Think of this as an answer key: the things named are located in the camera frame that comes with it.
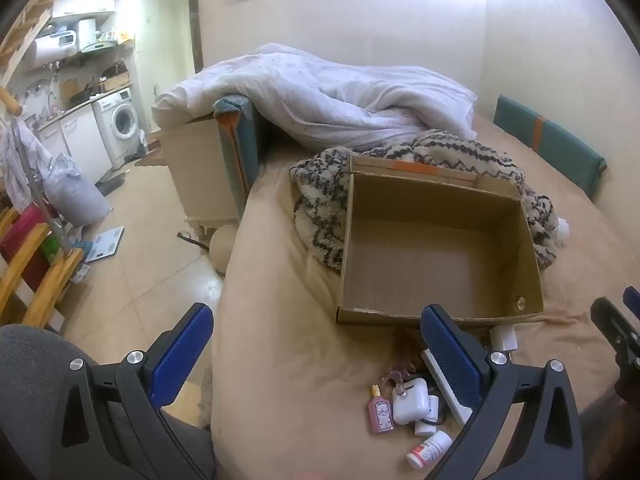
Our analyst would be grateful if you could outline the white kitchen cabinet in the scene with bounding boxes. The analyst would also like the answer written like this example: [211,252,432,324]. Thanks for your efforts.
[35,105,113,186]

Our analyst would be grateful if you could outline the yellow wooden chair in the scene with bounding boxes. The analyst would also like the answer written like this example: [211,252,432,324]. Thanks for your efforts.
[0,200,86,331]

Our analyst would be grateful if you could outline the white bottle with blue label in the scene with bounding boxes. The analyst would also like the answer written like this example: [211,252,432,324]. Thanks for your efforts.
[414,395,441,437]

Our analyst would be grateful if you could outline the white bathroom scale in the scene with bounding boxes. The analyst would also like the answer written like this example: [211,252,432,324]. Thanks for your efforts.
[84,226,126,263]

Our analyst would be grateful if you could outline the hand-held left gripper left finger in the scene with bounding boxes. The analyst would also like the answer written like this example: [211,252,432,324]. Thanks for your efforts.
[45,302,216,480]

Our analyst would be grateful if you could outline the white remote control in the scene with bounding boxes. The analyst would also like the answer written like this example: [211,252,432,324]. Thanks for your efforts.
[421,349,473,428]

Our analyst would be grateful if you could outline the grey stuffed bag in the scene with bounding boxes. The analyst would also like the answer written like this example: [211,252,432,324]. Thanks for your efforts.
[44,152,112,226]

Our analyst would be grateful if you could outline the red bag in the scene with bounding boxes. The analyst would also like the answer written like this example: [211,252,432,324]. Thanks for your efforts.
[0,205,51,291]

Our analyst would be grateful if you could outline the brown cardboard box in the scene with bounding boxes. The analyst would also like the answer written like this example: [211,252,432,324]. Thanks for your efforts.
[336,154,545,325]

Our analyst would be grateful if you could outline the wooden ladder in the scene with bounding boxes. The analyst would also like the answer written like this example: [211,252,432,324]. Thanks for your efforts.
[0,0,91,78]

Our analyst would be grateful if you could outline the white earbuds case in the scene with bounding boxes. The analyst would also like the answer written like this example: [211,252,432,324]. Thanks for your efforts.
[392,379,431,425]

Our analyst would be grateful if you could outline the white hanging clothes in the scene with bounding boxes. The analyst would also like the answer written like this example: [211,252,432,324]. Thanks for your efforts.
[0,120,53,211]

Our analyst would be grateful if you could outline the white cylindrical tank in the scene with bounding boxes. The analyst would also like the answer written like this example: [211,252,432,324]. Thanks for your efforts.
[77,19,98,51]

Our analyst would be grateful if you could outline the white duvet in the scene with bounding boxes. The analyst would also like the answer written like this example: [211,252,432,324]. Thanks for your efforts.
[151,43,478,153]

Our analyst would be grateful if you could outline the white bottle with red label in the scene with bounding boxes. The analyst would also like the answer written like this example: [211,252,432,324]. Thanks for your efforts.
[405,431,453,471]

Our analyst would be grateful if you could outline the white water heater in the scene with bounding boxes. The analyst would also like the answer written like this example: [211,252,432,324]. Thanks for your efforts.
[22,30,78,71]

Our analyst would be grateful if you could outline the green cushion with orange stripe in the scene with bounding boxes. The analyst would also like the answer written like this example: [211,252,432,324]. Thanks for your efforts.
[492,94,608,203]
[212,96,266,206]

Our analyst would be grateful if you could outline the white washing machine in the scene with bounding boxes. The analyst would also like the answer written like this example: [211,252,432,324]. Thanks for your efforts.
[92,87,142,170]

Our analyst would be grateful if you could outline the bed with beige sheet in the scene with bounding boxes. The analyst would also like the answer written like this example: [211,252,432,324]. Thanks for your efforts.
[210,110,640,480]

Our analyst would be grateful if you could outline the cream wooden bed frame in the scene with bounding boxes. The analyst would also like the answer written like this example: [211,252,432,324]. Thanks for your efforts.
[160,115,251,233]

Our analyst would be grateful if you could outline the black and cream patterned blanket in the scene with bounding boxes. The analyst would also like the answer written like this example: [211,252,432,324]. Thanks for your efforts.
[289,129,571,275]

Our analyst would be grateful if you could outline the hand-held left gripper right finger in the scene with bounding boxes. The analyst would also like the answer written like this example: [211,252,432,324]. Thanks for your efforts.
[420,302,586,480]

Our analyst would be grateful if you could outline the pink perfume bottle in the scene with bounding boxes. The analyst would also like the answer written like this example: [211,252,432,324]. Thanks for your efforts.
[368,385,396,434]

